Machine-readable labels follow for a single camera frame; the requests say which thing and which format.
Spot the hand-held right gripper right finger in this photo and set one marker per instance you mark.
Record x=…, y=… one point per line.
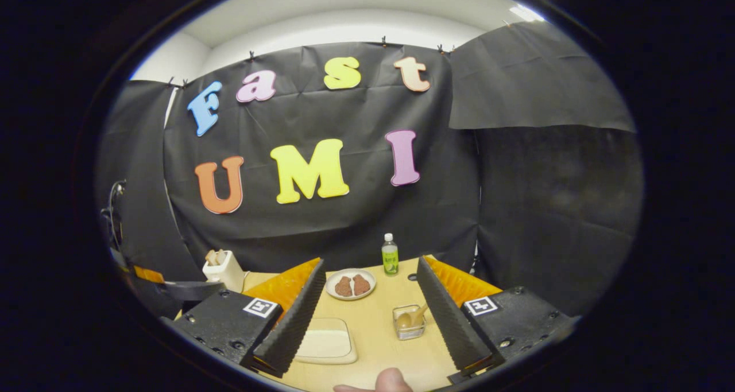
x=451, y=323

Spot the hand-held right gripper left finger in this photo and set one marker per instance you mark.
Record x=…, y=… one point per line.
x=293, y=323

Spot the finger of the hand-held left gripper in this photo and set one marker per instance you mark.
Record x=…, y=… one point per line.
x=149, y=275

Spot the glass container of rice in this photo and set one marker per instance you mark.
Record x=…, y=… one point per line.
x=327, y=343

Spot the wooden spoon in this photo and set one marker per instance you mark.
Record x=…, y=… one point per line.
x=405, y=319

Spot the silver black rice cooker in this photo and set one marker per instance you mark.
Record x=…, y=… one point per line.
x=195, y=291

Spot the brown meat piece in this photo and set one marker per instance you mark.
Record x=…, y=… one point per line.
x=361, y=284
x=343, y=287

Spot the white round plate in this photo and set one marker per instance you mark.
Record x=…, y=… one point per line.
x=350, y=298

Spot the bread slice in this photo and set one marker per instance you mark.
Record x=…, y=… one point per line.
x=211, y=258
x=221, y=256

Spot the white toaster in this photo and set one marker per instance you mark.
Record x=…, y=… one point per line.
x=227, y=276

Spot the green drink bottle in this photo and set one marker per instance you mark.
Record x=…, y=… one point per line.
x=390, y=260

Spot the small ceiling light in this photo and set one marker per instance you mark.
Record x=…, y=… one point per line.
x=525, y=13

